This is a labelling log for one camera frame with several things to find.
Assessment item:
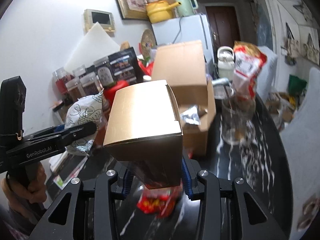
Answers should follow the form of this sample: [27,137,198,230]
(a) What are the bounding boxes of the wall intercom panel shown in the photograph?
[84,9,116,33]

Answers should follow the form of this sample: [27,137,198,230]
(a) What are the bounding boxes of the green electric kettle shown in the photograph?
[175,0,199,17]

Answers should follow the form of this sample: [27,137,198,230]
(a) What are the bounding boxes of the large red white snack bag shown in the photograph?
[233,41,267,112]

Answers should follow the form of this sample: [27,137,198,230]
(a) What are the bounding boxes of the yellow pot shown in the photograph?
[146,0,181,24]

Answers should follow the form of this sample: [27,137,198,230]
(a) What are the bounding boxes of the black stand-up pouch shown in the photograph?
[108,47,143,85]

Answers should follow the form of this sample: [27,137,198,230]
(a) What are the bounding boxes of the red small snack packets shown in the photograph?
[136,185,182,218]

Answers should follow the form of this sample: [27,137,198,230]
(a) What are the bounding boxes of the jar with dark green label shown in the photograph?
[93,56,116,88]

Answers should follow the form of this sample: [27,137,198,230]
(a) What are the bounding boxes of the jar with brown contents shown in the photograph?
[66,77,86,102]

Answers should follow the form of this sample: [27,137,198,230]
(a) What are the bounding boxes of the glass mug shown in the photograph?
[212,77,255,145]

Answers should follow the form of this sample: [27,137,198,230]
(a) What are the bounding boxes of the red gift bag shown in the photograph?
[137,42,154,76]

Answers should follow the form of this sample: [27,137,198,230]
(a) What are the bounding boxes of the white thermos jug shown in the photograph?
[217,46,235,81]

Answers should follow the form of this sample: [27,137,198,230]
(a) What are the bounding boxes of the silver foil snack packet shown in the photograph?
[180,105,208,126]

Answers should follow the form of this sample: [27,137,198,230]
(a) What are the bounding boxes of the white patterned snack packet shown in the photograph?
[65,91,103,156]

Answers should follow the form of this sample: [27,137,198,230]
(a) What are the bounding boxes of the jar with red label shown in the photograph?
[53,67,74,95]

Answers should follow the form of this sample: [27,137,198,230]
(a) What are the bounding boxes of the small gold cardboard box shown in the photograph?
[103,80,183,189]

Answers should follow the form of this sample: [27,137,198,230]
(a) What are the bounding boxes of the red cylindrical container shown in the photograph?
[103,80,129,106]

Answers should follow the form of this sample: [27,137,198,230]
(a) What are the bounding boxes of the person's left hand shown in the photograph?
[1,162,48,221]

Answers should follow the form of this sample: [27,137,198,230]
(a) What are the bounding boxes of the white refrigerator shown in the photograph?
[152,14,214,62]

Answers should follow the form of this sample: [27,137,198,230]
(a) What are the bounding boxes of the jar with dark brown label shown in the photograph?
[80,72,102,95]

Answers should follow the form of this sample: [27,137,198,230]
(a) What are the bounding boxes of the white foam board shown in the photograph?
[64,23,120,74]

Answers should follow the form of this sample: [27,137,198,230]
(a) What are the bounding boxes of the light blue leaf cushion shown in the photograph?
[280,67,319,239]

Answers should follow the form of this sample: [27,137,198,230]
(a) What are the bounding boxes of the open cardboard box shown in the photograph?
[151,40,216,156]

